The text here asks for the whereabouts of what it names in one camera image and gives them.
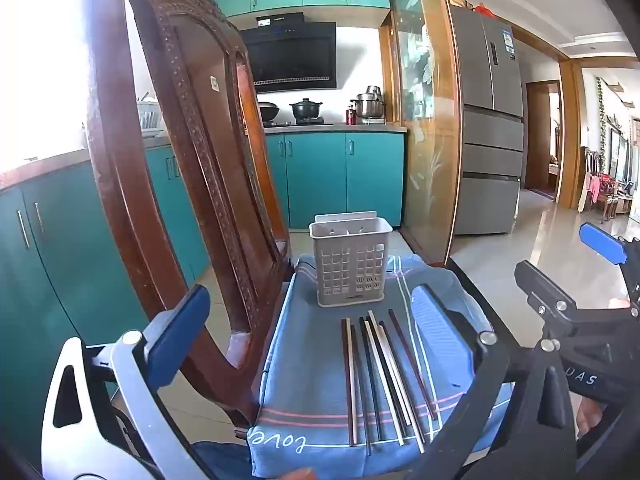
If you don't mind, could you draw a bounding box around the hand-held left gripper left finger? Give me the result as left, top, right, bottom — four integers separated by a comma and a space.
41, 284, 212, 480

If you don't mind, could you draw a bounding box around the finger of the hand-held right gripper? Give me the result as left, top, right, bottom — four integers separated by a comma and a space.
514, 259, 578, 317
579, 222, 640, 306

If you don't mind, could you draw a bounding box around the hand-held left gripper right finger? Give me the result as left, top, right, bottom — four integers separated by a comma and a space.
412, 284, 577, 480

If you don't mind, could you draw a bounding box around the dark red chopstick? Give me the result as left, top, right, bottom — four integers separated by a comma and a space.
388, 309, 439, 422

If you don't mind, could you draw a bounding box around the black chopstick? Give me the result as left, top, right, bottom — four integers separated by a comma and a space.
359, 316, 383, 443
351, 324, 372, 458
378, 320, 419, 430

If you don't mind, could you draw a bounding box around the beige chopstick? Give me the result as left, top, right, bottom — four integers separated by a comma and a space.
364, 320, 406, 448

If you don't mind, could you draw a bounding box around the grey plastic utensil basket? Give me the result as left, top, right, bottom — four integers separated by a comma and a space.
308, 211, 394, 309

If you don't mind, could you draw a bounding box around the person's right hand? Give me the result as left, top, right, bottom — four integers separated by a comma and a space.
575, 399, 609, 442

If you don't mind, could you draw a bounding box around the green vine decoration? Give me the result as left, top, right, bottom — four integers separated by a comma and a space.
595, 76, 628, 171

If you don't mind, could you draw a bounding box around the teal base cabinet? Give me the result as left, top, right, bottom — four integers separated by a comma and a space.
0, 144, 212, 466
264, 131, 406, 232

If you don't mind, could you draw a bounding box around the blue striped cloth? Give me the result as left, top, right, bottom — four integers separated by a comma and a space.
246, 252, 516, 478

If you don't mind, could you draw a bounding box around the person's leg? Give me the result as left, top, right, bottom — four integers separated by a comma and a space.
192, 441, 256, 480

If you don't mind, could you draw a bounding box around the grey refrigerator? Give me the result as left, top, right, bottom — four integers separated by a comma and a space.
448, 4, 527, 237

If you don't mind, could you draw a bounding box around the carved wooden chair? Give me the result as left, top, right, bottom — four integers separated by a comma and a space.
85, 0, 295, 433

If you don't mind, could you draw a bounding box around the white dish rack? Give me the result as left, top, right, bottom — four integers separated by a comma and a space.
136, 92, 166, 138

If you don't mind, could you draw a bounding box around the wood framed glass door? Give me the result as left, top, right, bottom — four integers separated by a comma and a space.
378, 0, 463, 267

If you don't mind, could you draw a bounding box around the stainless steel pot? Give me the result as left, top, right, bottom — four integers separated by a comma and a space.
350, 85, 388, 121

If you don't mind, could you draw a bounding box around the black clay pot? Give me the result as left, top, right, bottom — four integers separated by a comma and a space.
289, 98, 325, 122

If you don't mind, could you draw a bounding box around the black range hood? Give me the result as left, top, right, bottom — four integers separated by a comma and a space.
239, 12, 338, 94

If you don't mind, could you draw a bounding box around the wooden door frame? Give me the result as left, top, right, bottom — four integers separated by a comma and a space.
524, 80, 563, 202

